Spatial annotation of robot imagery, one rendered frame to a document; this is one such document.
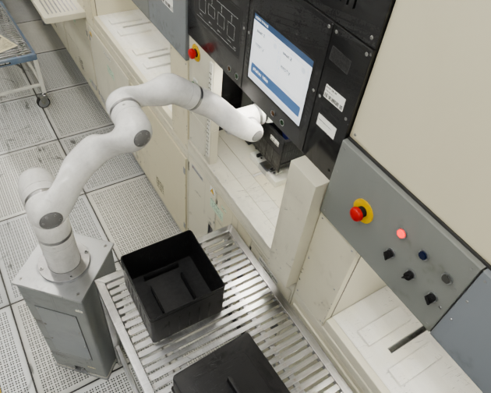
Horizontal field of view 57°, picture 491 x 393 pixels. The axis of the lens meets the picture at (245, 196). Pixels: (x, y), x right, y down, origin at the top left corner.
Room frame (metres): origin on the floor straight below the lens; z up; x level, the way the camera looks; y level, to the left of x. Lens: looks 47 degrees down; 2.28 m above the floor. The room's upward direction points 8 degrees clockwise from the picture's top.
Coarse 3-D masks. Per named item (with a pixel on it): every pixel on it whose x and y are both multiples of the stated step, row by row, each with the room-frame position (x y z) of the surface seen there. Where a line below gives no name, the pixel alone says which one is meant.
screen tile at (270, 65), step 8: (256, 32) 1.25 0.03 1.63; (264, 32) 1.22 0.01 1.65; (256, 40) 1.25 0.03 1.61; (264, 40) 1.22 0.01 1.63; (272, 40) 1.19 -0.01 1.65; (256, 48) 1.25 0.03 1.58; (272, 48) 1.19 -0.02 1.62; (256, 56) 1.24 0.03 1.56; (264, 56) 1.21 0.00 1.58; (272, 56) 1.18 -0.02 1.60; (264, 64) 1.21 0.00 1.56; (272, 64) 1.18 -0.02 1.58; (272, 72) 1.17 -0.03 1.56
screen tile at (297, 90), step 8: (288, 56) 1.13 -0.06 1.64; (280, 64) 1.15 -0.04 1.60; (288, 64) 1.12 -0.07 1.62; (296, 64) 1.10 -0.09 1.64; (280, 72) 1.15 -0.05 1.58; (296, 72) 1.09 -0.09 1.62; (280, 80) 1.14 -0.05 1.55; (288, 80) 1.11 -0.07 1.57; (304, 80) 1.06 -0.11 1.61; (288, 88) 1.11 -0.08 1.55; (296, 88) 1.08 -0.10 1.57; (304, 88) 1.06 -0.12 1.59; (296, 96) 1.08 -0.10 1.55
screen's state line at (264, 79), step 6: (252, 66) 1.26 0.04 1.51; (252, 72) 1.25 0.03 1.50; (258, 72) 1.23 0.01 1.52; (258, 78) 1.22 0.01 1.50; (264, 78) 1.20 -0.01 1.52; (264, 84) 1.20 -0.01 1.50; (270, 84) 1.17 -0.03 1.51; (276, 90) 1.15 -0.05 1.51; (282, 90) 1.13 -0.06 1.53; (282, 96) 1.12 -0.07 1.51; (288, 102) 1.10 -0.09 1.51; (294, 102) 1.08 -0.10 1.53; (294, 108) 1.07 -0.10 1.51
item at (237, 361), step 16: (240, 336) 0.68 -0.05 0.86; (224, 352) 0.62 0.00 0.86; (240, 352) 0.63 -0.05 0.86; (256, 352) 0.63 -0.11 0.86; (192, 368) 0.55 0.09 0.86; (208, 368) 0.56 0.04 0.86; (224, 368) 0.57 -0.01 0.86; (240, 368) 0.57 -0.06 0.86; (256, 368) 0.58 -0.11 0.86; (272, 368) 0.59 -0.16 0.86; (176, 384) 0.50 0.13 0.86; (192, 384) 0.50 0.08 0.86; (208, 384) 0.51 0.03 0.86; (224, 384) 0.52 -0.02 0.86; (240, 384) 0.52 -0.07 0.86; (256, 384) 0.53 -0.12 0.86; (272, 384) 0.54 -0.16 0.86
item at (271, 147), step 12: (264, 132) 1.48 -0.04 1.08; (276, 132) 1.43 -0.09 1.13; (264, 144) 1.47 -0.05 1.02; (276, 144) 1.41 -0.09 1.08; (288, 144) 1.39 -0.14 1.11; (264, 156) 1.46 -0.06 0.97; (276, 156) 1.40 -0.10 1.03; (288, 156) 1.40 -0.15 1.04; (300, 156) 1.44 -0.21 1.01; (276, 168) 1.39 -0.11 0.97
